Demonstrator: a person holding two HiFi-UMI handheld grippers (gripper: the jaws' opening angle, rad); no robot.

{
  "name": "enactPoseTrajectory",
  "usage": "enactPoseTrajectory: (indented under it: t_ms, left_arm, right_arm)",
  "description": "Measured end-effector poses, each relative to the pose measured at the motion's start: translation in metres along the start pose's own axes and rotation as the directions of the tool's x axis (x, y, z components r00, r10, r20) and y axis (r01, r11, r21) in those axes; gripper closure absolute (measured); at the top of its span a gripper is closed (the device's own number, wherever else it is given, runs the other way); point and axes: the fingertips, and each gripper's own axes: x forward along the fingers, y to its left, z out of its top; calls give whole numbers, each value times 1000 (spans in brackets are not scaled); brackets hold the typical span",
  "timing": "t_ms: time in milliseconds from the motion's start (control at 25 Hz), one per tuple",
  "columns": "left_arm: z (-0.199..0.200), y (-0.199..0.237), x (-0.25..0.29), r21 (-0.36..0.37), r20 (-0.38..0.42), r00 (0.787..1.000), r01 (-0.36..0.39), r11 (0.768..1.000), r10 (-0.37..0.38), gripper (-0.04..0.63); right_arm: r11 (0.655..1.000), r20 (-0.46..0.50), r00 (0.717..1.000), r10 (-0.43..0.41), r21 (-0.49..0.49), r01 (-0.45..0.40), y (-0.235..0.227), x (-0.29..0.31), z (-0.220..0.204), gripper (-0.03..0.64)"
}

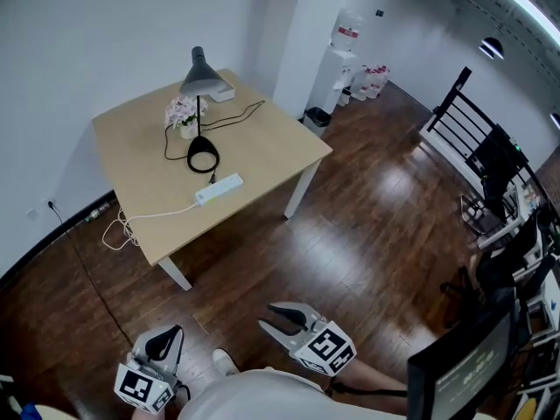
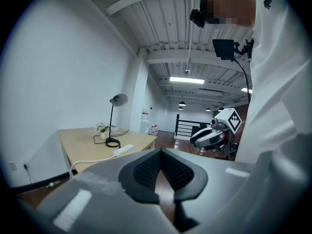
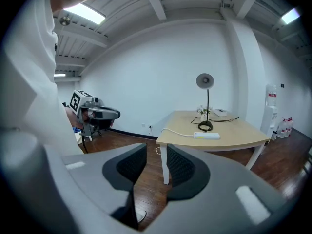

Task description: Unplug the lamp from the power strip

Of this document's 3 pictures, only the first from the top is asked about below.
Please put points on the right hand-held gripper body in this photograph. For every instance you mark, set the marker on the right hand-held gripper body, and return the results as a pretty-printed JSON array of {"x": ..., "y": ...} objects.
[{"x": 326, "y": 348}]

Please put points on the round beige table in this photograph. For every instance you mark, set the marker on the round beige table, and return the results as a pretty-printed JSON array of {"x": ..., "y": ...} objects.
[{"x": 74, "y": 413}]

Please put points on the person's white shoe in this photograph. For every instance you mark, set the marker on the person's white shoe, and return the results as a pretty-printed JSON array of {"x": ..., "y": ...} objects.
[{"x": 225, "y": 362}]

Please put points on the black desk lamp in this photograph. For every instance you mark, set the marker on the black desk lamp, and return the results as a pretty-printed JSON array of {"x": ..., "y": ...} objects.
[{"x": 199, "y": 74}]

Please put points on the pack of red-capped bottles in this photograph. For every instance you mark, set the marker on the pack of red-capped bottles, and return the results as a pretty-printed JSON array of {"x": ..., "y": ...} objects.
[{"x": 372, "y": 81}]

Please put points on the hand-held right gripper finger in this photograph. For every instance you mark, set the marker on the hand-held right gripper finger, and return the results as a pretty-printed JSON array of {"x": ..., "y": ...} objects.
[
  {"x": 282, "y": 339},
  {"x": 302, "y": 313}
]

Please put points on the white water dispenser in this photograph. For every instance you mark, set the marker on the white water dispenser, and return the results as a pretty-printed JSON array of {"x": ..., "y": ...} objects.
[{"x": 332, "y": 79}]

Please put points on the black waste bin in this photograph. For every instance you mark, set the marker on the black waste bin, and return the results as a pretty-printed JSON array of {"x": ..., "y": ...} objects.
[{"x": 317, "y": 121}]

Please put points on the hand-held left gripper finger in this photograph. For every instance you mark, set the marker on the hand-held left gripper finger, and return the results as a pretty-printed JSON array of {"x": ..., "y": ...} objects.
[
  {"x": 175, "y": 354},
  {"x": 142, "y": 346}
]

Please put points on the light wooden table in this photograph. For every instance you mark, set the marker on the light wooden table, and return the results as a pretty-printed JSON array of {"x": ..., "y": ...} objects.
[{"x": 262, "y": 147}]

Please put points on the black metal railing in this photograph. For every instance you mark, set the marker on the black metal railing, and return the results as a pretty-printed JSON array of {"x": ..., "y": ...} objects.
[{"x": 455, "y": 103}]

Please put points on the white rectangular box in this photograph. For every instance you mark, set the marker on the white rectangular box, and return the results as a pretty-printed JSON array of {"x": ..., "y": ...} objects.
[{"x": 225, "y": 93}]

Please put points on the person's white shirt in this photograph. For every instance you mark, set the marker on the person's white shirt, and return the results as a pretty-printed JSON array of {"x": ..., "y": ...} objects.
[{"x": 271, "y": 398}]

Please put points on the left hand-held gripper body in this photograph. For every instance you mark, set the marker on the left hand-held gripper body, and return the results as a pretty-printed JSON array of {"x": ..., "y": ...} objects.
[{"x": 140, "y": 387}]

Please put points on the person's right forearm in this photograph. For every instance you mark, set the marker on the person's right forearm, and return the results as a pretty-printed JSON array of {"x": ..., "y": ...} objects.
[{"x": 372, "y": 376}]

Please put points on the blue cloth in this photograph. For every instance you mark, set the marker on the blue cloth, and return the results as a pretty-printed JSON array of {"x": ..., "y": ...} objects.
[{"x": 30, "y": 411}]

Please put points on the black computer monitor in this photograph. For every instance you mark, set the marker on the black computer monitor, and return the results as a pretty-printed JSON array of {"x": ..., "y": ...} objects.
[{"x": 464, "y": 370}]

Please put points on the blank white wall plate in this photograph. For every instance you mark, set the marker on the blank white wall plate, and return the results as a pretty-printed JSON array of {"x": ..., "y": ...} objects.
[{"x": 32, "y": 212}]

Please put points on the white power strip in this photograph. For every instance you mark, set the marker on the white power strip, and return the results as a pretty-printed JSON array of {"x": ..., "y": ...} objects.
[{"x": 219, "y": 188}]

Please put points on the green plastic bottle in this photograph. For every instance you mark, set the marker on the green plastic bottle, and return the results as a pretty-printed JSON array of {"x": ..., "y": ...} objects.
[{"x": 94, "y": 214}]

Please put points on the white metal rack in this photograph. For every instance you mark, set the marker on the white metal rack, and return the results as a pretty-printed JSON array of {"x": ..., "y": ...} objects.
[{"x": 544, "y": 304}]

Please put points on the clear water jug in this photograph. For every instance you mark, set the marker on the clear water jug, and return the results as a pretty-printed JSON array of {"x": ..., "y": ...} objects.
[{"x": 348, "y": 31}]

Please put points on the white wall socket with plug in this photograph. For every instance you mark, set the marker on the white wall socket with plug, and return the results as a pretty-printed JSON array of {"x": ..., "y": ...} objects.
[{"x": 52, "y": 203}]

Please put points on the curved ceiling light strip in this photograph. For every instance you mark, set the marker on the curved ceiling light strip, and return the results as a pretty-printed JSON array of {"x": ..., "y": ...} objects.
[{"x": 520, "y": 0}]

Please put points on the pink flowers in white pot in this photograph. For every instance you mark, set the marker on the pink flowers in white pot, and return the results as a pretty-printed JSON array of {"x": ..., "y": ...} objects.
[{"x": 179, "y": 109}]

